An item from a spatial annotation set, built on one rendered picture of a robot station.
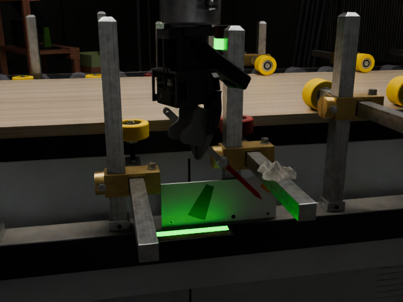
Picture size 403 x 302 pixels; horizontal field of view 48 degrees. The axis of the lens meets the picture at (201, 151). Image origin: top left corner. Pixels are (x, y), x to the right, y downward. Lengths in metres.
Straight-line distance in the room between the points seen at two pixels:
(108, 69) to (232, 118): 0.27
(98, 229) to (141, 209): 0.23
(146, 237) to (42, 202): 0.55
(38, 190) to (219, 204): 0.47
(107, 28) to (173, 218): 0.41
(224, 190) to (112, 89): 0.32
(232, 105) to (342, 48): 0.26
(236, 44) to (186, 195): 0.33
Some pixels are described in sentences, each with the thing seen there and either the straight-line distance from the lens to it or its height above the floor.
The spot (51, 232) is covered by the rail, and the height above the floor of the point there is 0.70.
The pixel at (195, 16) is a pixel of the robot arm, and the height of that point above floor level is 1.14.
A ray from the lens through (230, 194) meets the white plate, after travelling 0.99.
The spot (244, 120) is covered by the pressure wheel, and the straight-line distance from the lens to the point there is 1.05.
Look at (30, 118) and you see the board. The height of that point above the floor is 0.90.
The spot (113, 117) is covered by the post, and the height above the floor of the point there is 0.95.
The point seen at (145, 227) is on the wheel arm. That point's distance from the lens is 0.73.
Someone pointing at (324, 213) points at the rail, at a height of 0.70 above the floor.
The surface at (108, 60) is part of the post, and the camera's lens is 0.89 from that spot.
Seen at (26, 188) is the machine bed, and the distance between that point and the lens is 1.20.
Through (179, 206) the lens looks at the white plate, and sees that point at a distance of 0.97.
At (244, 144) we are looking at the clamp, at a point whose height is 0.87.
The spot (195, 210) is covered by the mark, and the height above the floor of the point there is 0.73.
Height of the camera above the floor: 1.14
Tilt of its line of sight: 17 degrees down
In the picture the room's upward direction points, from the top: straight up
